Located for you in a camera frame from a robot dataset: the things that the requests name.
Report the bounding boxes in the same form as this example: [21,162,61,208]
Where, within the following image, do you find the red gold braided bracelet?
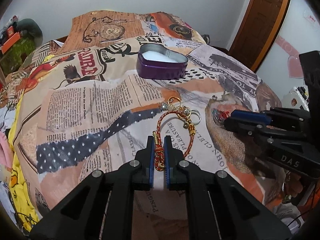
[152,109,198,172]

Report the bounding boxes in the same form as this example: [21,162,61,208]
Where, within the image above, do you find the gold crystal charm earrings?
[159,96,191,119]

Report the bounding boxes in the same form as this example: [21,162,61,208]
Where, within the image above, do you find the newspaper print bed cover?
[0,10,288,240]

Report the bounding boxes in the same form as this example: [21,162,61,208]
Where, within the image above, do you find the brown wooden door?
[229,0,290,72]

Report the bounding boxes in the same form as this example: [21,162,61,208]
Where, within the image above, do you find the purple heart-shaped tin box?
[136,43,188,80]

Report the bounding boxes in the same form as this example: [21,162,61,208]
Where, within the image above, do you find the yellow cartoon cloth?
[8,96,39,233]

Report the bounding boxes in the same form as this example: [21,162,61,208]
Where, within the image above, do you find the orange box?
[1,33,21,54]

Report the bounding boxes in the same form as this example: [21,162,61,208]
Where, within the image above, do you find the silver key ring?
[183,108,202,128]

